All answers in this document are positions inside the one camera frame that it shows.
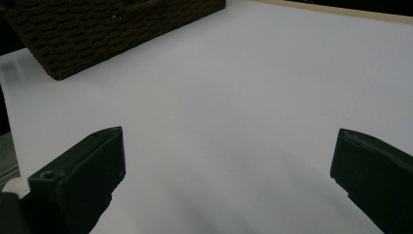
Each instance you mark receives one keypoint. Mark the dark brown woven basket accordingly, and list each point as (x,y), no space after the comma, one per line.
(107,29)

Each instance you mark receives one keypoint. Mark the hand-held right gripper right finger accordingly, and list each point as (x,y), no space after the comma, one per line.
(376,175)

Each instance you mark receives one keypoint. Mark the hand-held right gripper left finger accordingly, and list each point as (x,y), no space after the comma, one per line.
(81,175)

